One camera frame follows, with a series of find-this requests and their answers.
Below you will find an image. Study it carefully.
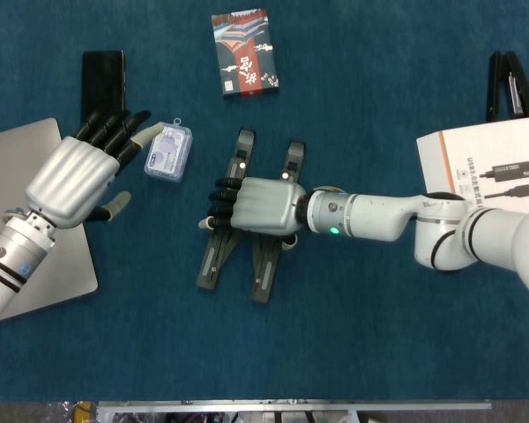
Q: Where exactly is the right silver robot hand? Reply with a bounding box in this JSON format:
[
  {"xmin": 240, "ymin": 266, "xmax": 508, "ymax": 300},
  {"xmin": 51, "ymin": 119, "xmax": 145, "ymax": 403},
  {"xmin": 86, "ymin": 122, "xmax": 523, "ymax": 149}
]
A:
[{"xmin": 197, "ymin": 175, "xmax": 309, "ymax": 250}]

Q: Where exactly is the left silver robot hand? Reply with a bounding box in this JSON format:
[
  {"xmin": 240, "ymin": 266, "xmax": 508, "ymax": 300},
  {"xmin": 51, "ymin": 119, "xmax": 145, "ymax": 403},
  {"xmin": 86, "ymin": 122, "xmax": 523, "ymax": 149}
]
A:
[{"xmin": 25, "ymin": 109, "xmax": 164, "ymax": 230}]

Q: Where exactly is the dark foldable laptop stand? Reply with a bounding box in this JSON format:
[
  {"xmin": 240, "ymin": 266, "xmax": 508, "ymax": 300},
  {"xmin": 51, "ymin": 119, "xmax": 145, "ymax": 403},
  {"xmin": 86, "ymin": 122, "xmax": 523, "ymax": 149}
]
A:
[{"xmin": 196, "ymin": 127, "xmax": 308, "ymax": 305}]

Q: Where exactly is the clear small plastic case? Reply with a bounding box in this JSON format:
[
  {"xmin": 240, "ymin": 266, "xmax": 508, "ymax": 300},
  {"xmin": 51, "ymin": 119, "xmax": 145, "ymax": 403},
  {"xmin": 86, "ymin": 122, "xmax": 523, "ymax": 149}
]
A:
[{"xmin": 143, "ymin": 116, "xmax": 194, "ymax": 181}]

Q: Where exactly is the silver closed laptop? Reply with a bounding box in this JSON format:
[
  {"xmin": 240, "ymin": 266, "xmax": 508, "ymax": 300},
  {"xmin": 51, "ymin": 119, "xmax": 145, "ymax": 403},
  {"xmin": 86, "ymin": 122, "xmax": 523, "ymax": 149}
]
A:
[{"xmin": 0, "ymin": 117, "xmax": 99, "ymax": 323}]

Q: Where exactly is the black smartphone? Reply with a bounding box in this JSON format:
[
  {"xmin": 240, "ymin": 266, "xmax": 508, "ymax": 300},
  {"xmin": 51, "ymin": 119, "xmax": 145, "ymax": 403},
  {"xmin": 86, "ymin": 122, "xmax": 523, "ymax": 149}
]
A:
[{"xmin": 81, "ymin": 49, "xmax": 126, "ymax": 129}]

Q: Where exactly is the dark patterned card box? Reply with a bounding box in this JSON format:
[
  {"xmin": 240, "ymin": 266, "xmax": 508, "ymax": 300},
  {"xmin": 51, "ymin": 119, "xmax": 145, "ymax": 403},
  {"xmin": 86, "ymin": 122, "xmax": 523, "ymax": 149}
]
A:
[{"xmin": 210, "ymin": 7, "xmax": 279, "ymax": 100}]

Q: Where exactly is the teal felt table cloth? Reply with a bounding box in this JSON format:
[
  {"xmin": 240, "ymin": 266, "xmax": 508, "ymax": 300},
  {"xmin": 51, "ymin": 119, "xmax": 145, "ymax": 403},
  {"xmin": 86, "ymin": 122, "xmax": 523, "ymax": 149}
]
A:
[{"xmin": 0, "ymin": 0, "xmax": 529, "ymax": 403}]

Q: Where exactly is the crumpled clear plastic wrap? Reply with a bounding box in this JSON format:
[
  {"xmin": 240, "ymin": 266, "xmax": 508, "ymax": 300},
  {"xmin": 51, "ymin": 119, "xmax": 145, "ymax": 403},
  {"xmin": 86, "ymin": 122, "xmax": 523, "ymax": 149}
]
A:
[{"xmin": 42, "ymin": 401, "xmax": 76, "ymax": 423}]

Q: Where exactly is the black stapler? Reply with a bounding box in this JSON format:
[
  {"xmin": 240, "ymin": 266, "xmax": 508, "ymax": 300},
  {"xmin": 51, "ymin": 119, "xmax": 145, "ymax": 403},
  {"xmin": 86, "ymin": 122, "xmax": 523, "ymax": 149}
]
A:
[{"xmin": 486, "ymin": 49, "xmax": 529, "ymax": 123}]

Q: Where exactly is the aluminium frame rail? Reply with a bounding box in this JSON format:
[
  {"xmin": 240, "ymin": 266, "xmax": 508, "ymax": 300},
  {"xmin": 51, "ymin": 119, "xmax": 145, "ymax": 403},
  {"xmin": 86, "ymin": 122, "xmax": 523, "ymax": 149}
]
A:
[{"xmin": 95, "ymin": 398, "xmax": 493, "ymax": 413}]

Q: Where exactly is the white USB cable box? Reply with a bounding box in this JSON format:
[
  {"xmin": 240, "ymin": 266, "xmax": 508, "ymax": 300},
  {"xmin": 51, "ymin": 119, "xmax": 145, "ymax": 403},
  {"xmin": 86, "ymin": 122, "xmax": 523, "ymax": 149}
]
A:
[{"xmin": 415, "ymin": 116, "xmax": 529, "ymax": 215}]

